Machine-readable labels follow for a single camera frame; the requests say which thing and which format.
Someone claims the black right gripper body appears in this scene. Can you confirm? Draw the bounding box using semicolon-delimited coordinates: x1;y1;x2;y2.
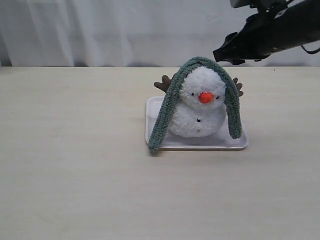
224;10;276;62

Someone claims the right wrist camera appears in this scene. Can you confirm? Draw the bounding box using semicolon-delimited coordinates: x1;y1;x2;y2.
229;0;251;9

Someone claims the green fluffy scarf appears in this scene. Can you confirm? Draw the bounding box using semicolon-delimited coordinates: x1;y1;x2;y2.
147;56;243;153

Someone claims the white backdrop curtain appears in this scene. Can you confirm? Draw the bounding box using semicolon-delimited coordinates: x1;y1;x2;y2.
0;0;320;68

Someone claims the white rectangular tray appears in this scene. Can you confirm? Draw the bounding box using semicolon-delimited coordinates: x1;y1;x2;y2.
145;96;249;151

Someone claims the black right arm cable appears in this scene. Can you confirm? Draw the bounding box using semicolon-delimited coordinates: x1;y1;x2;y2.
301;44;320;55

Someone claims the white plush snowman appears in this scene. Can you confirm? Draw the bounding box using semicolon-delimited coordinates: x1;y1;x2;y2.
153;67;245;138

